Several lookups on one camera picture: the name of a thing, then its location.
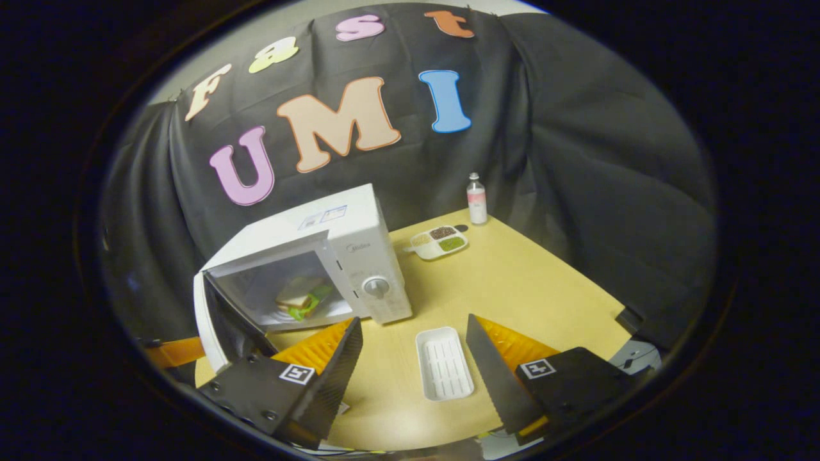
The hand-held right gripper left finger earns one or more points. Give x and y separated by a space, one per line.
333 378

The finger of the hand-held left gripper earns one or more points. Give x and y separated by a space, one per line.
179 351

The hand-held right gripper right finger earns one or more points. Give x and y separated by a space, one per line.
493 378

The sandwich with green lettuce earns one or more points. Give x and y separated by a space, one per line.
301 301

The white microwave oven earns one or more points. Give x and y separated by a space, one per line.
378 256

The white ribbed plastic tray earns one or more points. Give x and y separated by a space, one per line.
444 363

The divided plate with grains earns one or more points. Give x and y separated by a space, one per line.
439 242

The black and grey object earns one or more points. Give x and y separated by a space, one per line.
637 349

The small bottle with pink label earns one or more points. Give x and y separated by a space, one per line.
476 202

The black backdrop cloth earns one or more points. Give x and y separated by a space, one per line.
576 160

